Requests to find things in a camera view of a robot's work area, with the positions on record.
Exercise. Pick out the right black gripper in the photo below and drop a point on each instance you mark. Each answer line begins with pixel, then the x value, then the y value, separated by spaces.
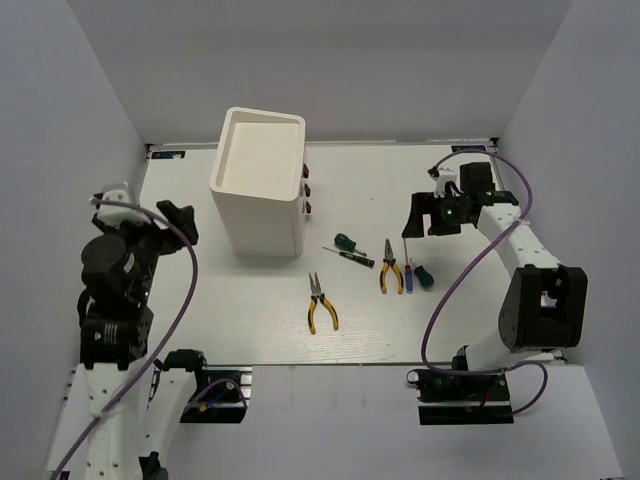
pixel 425 203

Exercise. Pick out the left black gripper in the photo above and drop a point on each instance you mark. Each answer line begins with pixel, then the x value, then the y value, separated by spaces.
pixel 183 217

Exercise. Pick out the yellow combination pliers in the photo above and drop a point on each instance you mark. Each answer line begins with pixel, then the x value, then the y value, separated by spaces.
pixel 389 264

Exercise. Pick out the blue red screwdriver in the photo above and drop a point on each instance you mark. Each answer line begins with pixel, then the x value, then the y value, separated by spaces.
pixel 408 273

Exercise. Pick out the green handled screwdriver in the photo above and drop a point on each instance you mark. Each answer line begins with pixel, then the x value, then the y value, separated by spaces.
pixel 425 279

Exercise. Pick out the stubby green screwdriver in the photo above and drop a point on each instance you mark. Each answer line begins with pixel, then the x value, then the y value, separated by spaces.
pixel 343 242

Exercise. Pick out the yellow long-nose pliers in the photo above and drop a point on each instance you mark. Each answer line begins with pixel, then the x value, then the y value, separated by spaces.
pixel 317 298

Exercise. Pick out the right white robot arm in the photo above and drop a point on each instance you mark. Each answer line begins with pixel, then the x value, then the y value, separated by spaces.
pixel 543 308

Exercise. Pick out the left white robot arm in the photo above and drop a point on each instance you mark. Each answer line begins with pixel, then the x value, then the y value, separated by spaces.
pixel 135 399

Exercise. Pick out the thin black green screwdriver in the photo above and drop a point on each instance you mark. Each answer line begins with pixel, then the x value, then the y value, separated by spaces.
pixel 361 260

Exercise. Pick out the white drawer cabinet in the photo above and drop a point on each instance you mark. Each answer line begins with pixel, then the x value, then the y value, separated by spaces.
pixel 257 183

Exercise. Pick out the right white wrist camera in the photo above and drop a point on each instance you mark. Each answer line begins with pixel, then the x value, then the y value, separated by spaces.
pixel 442 177

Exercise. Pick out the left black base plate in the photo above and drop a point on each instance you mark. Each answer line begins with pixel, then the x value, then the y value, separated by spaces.
pixel 222 396

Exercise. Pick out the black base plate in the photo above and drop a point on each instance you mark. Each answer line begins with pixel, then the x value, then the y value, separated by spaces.
pixel 222 396
pixel 446 400

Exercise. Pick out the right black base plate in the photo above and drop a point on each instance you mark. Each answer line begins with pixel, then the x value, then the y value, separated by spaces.
pixel 446 400

